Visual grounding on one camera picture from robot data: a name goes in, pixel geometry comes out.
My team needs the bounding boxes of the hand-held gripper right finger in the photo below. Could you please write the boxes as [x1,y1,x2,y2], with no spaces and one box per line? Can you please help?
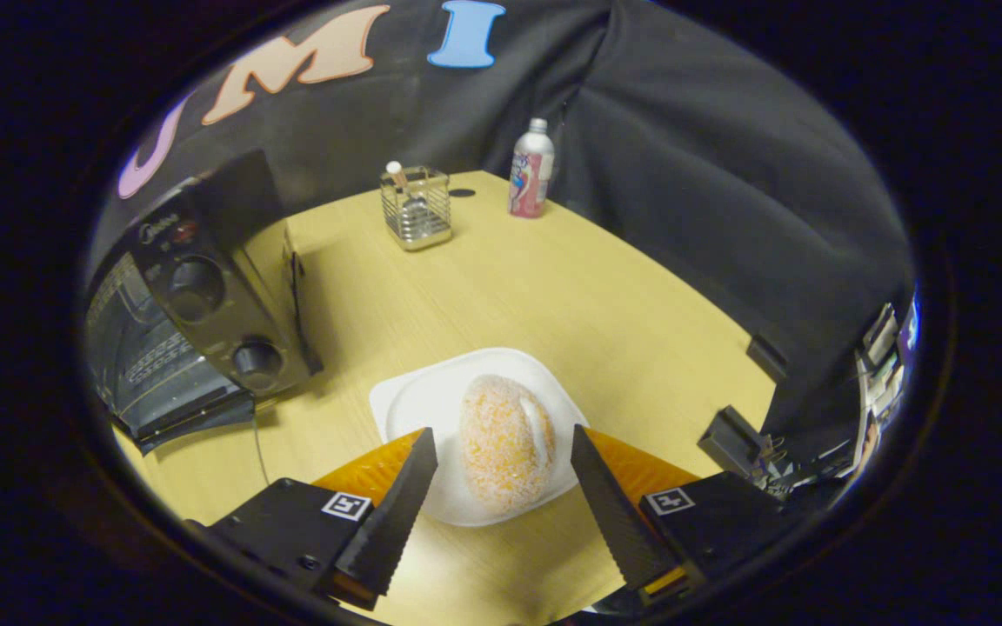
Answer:
[571,423,815,608]

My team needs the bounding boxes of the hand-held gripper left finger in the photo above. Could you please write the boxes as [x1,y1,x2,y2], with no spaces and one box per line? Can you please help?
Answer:
[181,426,439,611]

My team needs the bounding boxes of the sugared round doughnut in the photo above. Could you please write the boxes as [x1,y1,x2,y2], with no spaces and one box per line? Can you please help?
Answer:
[459,374,558,514]

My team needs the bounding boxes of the black toaster oven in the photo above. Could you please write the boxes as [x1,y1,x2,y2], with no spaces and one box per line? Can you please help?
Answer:
[83,148,324,455]

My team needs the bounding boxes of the white square plate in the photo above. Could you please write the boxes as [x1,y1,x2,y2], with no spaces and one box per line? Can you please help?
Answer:
[369,348,590,528]

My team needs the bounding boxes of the black table clamp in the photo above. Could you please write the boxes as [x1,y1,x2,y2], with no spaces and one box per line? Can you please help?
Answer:
[745,334,790,384]
[697,404,770,476]

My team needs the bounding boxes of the silver pink drink bottle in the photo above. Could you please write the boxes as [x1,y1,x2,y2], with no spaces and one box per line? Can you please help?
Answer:
[508,117,556,218]

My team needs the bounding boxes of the black power cable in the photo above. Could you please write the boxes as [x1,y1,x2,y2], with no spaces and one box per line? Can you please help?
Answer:
[251,416,272,485]

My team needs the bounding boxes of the metal wire holder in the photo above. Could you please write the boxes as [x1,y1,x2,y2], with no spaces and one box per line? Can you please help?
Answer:
[379,165,454,253]

